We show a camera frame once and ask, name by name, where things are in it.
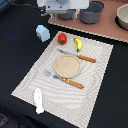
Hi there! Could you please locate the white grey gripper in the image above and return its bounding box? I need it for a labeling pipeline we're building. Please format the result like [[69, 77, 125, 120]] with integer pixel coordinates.
[[37, 0, 89, 22]]

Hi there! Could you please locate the red toy tomato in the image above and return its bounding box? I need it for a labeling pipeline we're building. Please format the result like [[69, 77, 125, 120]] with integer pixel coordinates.
[[58, 33, 67, 45]]

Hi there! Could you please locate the yellow toy banana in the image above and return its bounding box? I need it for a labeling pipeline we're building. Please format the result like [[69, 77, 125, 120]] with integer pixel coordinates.
[[74, 38, 82, 52]]

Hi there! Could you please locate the round beige plate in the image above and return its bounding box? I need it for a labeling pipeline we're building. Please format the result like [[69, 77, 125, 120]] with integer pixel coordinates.
[[54, 55, 81, 78]]

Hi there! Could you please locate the woven beige placemat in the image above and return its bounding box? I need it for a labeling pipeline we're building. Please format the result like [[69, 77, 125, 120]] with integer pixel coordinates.
[[12, 32, 113, 128]]

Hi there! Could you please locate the beige bowl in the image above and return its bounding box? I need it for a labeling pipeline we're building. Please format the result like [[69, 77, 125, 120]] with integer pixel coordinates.
[[117, 4, 128, 30]]

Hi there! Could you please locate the grey saucepan with handle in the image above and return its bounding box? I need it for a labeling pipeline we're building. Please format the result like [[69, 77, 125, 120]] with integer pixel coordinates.
[[58, 9, 76, 20]]

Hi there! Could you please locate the grey pot with lid handles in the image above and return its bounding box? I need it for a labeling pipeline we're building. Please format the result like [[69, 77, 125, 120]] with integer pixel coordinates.
[[80, 1, 106, 24]]

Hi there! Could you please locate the knife with wooden handle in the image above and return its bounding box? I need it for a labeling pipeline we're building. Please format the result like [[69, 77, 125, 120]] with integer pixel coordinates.
[[57, 49, 96, 63]]

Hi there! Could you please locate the fork with wooden handle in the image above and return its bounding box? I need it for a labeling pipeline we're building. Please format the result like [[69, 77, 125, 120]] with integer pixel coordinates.
[[43, 70, 84, 89]]

